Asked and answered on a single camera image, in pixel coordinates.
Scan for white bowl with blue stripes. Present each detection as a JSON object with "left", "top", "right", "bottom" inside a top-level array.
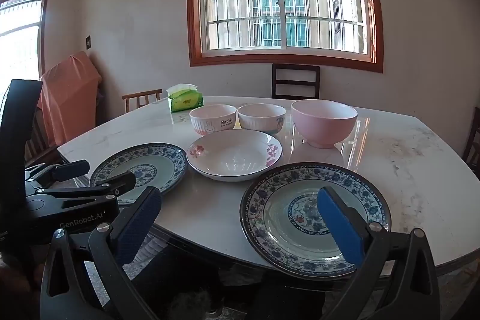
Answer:
[{"left": 237, "top": 103, "right": 287, "bottom": 135}]

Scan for blue floral plate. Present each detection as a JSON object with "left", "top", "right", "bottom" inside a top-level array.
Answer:
[
  {"left": 89, "top": 142, "right": 188, "bottom": 207},
  {"left": 240, "top": 163, "right": 392, "bottom": 280}
]

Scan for green tissue pack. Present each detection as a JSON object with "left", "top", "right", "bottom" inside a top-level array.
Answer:
[{"left": 166, "top": 83, "right": 205, "bottom": 113}]

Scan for small barred window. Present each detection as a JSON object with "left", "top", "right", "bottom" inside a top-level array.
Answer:
[{"left": 0, "top": 0, "right": 50, "bottom": 107}]

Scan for grey quilted table base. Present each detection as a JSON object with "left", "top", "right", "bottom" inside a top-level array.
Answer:
[{"left": 122, "top": 230, "right": 167, "bottom": 279}]

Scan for light wooden chair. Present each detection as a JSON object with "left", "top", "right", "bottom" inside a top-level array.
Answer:
[{"left": 122, "top": 89, "right": 163, "bottom": 113}]

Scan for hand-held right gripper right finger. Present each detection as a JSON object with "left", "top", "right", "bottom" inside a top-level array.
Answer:
[{"left": 317, "top": 187, "right": 441, "bottom": 320}]

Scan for dark wooden chair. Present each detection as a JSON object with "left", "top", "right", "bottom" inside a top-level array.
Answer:
[
  {"left": 462, "top": 106, "right": 480, "bottom": 182},
  {"left": 271, "top": 64, "right": 321, "bottom": 100}
]

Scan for dark wooden bench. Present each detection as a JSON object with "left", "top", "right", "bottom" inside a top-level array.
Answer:
[{"left": 24, "top": 106, "right": 62, "bottom": 165}]

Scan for orange cloth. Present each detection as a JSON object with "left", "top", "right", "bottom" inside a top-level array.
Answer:
[{"left": 37, "top": 51, "right": 103, "bottom": 146}]

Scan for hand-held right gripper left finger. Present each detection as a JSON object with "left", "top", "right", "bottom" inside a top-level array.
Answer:
[{"left": 39, "top": 186, "right": 163, "bottom": 320}]

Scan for pink bowl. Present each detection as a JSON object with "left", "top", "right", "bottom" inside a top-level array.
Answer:
[{"left": 291, "top": 99, "right": 359, "bottom": 149}]

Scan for large barred window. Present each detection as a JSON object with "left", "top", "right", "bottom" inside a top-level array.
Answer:
[{"left": 187, "top": 0, "right": 384, "bottom": 74}]

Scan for white bowl with rabbit print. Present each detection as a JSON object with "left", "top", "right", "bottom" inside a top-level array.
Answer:
[{"left": 189, "top": 104, "right": 238, "bottom": 136}]

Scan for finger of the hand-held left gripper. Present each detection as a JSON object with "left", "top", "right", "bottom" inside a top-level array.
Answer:
[
  {"left": 26, "top": 172, "right": 136, "bottom": 207},
  {"left": 25, "top": 160, "right": 91, "bottom": 189}
]

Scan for person's dark pants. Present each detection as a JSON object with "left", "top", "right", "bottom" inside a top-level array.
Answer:
[{"left": 150, "top": 249, "right": 331, "bottom": 320}]

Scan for white plate with pink flowers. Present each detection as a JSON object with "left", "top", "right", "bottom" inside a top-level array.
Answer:
[{"left": 186, "top": 129, "right": 284, "bottom": 183}]

